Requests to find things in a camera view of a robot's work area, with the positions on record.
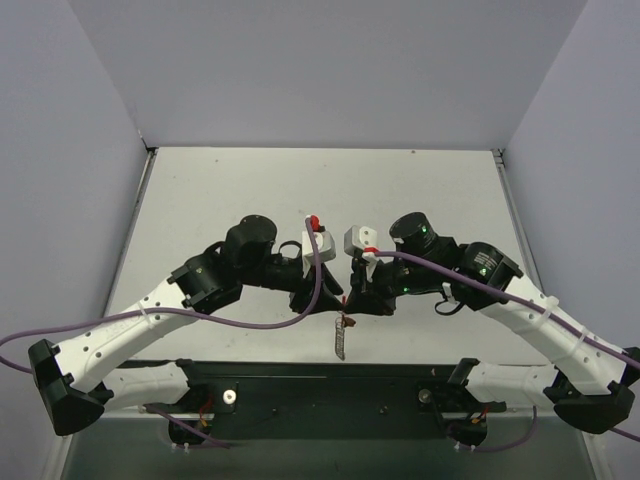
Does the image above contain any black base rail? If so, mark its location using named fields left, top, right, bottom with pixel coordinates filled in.
left=153, top=360, right=506, bottom=441

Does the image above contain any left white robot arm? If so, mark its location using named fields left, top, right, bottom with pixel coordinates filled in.
left=28, top=215, right=342, bottom=436

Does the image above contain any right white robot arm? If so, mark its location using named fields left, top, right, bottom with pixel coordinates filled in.
left=344, top=212, right=639, bottom=434

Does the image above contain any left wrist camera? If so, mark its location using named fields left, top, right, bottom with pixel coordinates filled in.
left=301, top=215, right=336, bottom=265

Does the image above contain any red handled metal keyring holder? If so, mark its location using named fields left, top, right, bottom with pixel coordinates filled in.
left=334, top=312, right=356, bottom=361

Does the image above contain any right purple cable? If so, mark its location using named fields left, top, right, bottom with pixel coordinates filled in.
left=372, top=248, right=640, bottom=454

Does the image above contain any aluminium frame rail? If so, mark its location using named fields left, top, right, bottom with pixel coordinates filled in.
left=492, top=147, right=559, bottom=341

